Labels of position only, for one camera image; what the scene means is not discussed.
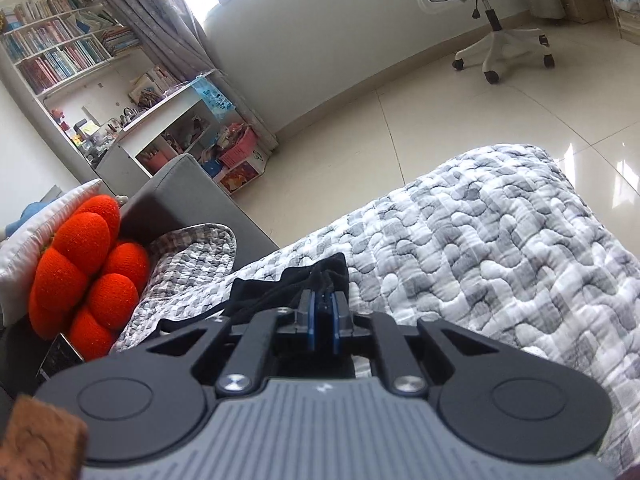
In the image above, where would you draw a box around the white pillow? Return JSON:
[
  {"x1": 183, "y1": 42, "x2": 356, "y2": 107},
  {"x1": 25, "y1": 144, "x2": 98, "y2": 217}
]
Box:
[{"x1": 0, "y1": 178, "x2": 103, "y2": 328}]

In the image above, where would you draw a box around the blue plush toy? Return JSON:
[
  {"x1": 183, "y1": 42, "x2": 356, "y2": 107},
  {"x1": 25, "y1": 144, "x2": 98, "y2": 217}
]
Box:
[{"x1": 7, "y1": 201, "x2": 51, "y2": 238}]

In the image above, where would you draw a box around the grey patterned quilt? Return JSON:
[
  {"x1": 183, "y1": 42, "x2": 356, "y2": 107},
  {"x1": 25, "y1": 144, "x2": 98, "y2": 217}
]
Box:
[{"x1": 112, "y1": 144, "x2": 640, "y2": 476}]

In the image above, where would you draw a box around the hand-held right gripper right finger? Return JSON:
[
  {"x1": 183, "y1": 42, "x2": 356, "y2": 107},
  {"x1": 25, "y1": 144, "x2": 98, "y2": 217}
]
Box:
[{"x1": 327, "y1": 290, "x2": 494, "y2": 396}]

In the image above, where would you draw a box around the orange pumpkin cushion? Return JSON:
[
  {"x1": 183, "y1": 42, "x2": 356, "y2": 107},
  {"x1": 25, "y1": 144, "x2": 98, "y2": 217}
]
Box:
[{"x1": 27, "y1": 194, "x2": 151, "y2": 361}]

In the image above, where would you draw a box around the wooden desk shelf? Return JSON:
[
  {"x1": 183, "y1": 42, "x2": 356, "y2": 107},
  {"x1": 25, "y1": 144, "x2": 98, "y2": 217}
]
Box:
[{"x1": 555, "y1": 0, "x2": 640, "y2": 43}]

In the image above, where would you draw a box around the printed storage box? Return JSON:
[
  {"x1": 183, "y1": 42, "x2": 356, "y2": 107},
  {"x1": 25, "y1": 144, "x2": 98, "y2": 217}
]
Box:
[{"x1": 217, "y1": 147, "x2": 273, "y2": 196}]

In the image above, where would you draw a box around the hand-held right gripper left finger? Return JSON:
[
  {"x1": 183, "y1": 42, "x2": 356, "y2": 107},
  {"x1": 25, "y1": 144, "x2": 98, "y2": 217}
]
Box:
[{"x1": 147, "y1": 290, "x2": 321, "y2": 396}]

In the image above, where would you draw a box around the blue printed cloth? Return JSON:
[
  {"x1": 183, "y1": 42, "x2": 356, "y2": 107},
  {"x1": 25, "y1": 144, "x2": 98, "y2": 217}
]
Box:
[{"x1": 192, "y1": 72, "x2": 236, "y2": 121}]

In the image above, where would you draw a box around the brown fuzzy cloth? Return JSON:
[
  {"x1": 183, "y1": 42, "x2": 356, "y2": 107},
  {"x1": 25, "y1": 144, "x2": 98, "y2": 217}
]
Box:
[{"x1": 0, "y1": 394, "x2": 90, "y2": 480}]

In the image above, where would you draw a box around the pink basket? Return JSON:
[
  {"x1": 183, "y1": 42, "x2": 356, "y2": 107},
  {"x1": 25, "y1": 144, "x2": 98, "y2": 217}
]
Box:
[{"x1": 220, "y1": 127, "x2": 258, "y2": 166}]

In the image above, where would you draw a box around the smartphone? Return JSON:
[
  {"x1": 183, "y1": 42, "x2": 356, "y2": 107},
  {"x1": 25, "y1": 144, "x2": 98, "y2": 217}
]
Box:
[{"x1": 37, "y1": 332, "x2": 85, "y2": 381}]

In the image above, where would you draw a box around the grey sofa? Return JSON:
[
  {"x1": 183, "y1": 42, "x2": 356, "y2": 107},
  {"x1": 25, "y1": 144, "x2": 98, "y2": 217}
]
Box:
[{"x1": 0, "y1": 152, "x2": 281, "y2": 396}]

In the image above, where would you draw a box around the white bookshelf desk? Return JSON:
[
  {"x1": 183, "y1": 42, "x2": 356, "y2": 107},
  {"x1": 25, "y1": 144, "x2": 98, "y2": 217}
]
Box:
[{"x1": 0, "y1": 0, "x2": 236, "y2": 181}]

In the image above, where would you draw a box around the cream shirt with dark sleeves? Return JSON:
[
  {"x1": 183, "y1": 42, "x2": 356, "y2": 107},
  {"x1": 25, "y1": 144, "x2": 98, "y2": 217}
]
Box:
[{"x1": 157, "y1": 252, "x2": 351, "y2": 341}]

